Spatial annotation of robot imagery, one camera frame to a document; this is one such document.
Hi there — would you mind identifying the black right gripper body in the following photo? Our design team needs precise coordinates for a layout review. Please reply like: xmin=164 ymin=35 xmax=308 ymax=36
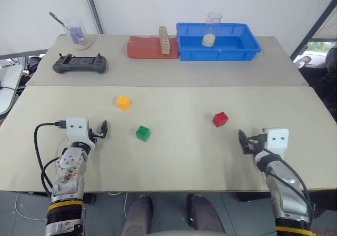
xmin=246 ymin=134 xmax=266 ymax=155

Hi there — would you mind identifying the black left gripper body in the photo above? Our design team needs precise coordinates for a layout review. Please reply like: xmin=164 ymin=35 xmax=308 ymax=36
xmin=88 ymin=127 xmax=104 ymax=143

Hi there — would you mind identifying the yellow toy block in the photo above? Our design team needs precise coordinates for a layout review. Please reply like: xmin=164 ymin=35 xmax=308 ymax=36
xmin=115 ymin=95 xmax=132 ymax=112

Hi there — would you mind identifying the red toy block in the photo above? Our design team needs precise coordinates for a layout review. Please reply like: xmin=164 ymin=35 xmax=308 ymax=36
xmin=212 ymin=111 xmax=229 ymax=129

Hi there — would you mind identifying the green toy block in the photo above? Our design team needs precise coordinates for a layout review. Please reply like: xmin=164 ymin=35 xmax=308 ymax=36
xmin=135 ymin=125 xmax=151 ymax=143

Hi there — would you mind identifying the grey handheld remote controller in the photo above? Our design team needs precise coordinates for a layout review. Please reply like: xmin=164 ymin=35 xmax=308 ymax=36
xmin=52 ymin=52 xmax=108 ymax=75

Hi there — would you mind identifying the dark rounded shape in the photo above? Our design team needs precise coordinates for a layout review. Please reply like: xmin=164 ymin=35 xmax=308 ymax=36
xmin=121 ymin=194 xmax=155 ymax=236
xmin=186 ymin=193 xmax=226 ymax=236

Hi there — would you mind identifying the blue plastic bin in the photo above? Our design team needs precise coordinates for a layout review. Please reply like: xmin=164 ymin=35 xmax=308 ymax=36
xmin=175 ymin=22 xmax=262 ymax=62

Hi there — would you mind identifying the red cloth mat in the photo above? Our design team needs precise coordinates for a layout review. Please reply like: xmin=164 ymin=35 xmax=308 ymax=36
xmin=126 ymin=35 xmax=181 ymax=61

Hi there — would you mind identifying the glass beaker with purple card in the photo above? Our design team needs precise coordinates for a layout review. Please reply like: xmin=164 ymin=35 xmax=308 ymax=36
xmin=62 ymin=16 xmax=94 ymax=51

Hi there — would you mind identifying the white shoe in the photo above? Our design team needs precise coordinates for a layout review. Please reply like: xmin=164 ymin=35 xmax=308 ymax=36
xmin=294 ymin=55 xmax=312 ymax=69

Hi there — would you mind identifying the person in dark clothes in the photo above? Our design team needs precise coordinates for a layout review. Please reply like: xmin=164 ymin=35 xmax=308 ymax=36
xmin=313 ymin=47 xmax=337 ymax=113

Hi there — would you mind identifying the white side desk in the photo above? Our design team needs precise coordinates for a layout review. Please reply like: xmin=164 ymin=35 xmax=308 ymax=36
xmin=0 ymin=62 xmax=25 ymax=116

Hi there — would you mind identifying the wooden block with holes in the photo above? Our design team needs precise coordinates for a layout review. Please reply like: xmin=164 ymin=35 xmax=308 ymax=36
xmin=158 ymin=25 xmax=172 ymax=56

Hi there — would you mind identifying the glass beaker with white grains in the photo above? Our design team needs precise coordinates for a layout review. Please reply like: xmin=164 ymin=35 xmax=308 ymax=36
xmin=201 ymin=11 xmax=223 ymax=48

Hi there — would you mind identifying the grey metal pole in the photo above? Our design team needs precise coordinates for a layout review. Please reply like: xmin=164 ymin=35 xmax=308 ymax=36
xmin=81 ymin=0 xmax=105 ymax=35

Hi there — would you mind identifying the glass beaker with spoon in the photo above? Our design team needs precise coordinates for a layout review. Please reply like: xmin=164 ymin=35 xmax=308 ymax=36
xmin=49 ymin=11 xmax=86 ymax=44

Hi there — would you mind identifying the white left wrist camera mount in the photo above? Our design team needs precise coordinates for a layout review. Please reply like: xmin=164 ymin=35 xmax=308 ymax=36
xmin=65 ymin=117 xmax=96 ymax=152

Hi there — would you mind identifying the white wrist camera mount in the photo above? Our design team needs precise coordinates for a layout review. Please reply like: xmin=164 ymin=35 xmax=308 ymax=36
xmin=65 ymin=117 xmax=96 ymax=152
xmin=262 ymin=127 xmax=290 ymax=158

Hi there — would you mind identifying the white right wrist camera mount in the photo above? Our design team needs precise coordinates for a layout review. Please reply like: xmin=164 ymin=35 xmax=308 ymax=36
xmin=262 ymin=127 xmax=290 ymax=158

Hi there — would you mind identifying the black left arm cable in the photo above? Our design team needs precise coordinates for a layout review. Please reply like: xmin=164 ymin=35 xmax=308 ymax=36
xmin=33 ymin=120 xmax=68 ymax=198

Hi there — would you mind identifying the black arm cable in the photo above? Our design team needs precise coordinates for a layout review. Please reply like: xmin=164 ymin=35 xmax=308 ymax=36
xmin=250 ymin=133 xmax=316 ymax=222
xmin=33 ymin=120 xmax=68 ymax=198

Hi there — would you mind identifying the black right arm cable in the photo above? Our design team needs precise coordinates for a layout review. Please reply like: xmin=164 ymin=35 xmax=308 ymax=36
xmin=250 ymin=133 xmax=316 ymax=222

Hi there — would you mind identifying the white floor cable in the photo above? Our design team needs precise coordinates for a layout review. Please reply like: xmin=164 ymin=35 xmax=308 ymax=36
xmin=14 ymin=192 xmax=49 ymax=221

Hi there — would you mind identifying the dark window frame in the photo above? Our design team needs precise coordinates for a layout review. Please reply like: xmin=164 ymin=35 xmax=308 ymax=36
xmin=290 ymin=0 xmax=337 ymax=62

